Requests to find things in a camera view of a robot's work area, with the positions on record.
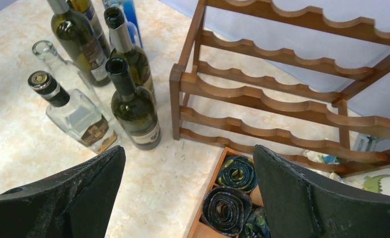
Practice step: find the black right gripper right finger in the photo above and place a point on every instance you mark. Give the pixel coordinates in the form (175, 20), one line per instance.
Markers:
(300, 203)

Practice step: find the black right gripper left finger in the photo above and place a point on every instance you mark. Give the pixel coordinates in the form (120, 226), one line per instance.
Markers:
(74, 203)

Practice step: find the clear whisky bottle black label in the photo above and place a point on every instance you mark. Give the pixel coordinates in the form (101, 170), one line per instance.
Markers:
(74, 113)

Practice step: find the wooden wine rack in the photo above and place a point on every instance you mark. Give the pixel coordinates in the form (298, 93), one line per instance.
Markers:
(364, 142)

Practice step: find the clear empty glass bottle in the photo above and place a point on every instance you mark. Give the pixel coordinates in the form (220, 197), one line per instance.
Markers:
(68, 75)

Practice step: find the green wine bottle grey capsule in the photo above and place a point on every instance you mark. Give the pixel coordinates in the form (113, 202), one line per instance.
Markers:
(124, 48)

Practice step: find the green wine bottle dark label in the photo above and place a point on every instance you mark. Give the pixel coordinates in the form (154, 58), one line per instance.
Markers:
(76, 35)

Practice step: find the green wine bottle far left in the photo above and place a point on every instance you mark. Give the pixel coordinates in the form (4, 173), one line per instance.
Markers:
(86, 7)

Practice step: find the clear blue vodka bottle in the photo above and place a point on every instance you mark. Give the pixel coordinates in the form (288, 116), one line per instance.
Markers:
(128, 8)

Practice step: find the rolled green patterned tie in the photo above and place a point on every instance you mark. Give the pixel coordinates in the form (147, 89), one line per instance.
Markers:
(256, 225)

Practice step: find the rolled dark patterned tie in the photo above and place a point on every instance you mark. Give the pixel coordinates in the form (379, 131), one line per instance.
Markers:
(238, 171)

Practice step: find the rolled dark striped tie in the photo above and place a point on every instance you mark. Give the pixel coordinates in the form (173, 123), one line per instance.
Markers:
(225, 209)

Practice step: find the dinosaur print cloth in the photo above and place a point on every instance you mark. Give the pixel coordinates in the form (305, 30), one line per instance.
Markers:
(376, 181)

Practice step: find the wooden compartment tray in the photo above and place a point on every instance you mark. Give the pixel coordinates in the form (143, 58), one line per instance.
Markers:
(200, 230)

